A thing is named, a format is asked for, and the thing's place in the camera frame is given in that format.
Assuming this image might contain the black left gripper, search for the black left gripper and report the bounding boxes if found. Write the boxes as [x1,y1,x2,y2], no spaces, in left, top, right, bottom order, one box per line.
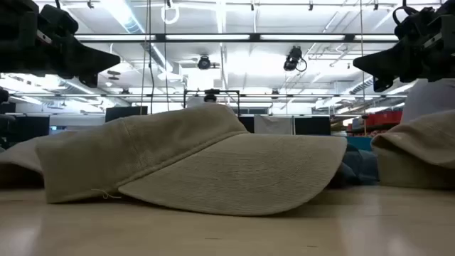
[0,0,122,88]

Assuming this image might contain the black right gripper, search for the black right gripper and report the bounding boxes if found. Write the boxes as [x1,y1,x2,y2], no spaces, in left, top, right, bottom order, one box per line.
[352,0,455,93]

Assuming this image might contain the blue-grey cloth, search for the blue-grey cloth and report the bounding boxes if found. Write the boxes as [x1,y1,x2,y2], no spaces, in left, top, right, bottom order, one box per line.
[328,142,380,188]

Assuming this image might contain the red storage bins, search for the red storage bins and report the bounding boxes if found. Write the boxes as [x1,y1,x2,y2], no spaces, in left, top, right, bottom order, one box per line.
[365,110,404,127]

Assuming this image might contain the person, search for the person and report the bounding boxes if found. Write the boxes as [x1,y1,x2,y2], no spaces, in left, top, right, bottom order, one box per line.
[400,78,455,124]

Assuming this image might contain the black computer monitor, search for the black computer monitor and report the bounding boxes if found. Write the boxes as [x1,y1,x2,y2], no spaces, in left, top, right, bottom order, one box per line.
[105,105,149,123]
[6,114,51,144]
[294,116,332,137]

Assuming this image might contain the blue plastic bin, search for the blue plastic bin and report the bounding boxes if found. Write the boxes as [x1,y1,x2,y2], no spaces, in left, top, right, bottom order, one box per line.
[346,136,373,152]

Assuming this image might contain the white panel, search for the white panel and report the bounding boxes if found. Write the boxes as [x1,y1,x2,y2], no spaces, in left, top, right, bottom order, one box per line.
[253,114,294,136]

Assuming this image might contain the thin hanging cable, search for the thin hanging cable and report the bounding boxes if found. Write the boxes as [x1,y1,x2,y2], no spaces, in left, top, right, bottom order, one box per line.
[140,0,155,115]
[359,0,367,115]

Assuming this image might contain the black overhead camera with cable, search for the black overhead camera with cable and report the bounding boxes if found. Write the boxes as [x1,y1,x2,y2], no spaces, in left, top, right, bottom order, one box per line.
[282,46,309,73]

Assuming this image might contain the beige corduroy baseball cap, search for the beige corduroy baseball cap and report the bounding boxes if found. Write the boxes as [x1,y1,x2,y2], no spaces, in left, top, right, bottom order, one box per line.
[34,102,348,217]
[0,134,47,189]
[370,109,455,190]

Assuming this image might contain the white cable loop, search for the white cable loop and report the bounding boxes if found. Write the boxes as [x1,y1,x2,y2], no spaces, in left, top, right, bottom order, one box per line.
[161,2,181,26]

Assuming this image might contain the black round overhead camera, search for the black round overhead camera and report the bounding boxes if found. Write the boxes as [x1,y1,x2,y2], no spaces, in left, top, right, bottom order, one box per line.
[197,55,213,71]

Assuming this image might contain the black frame with camera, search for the black frame with camera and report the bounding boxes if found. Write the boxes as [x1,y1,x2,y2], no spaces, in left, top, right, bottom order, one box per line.
[183,88,241,110]

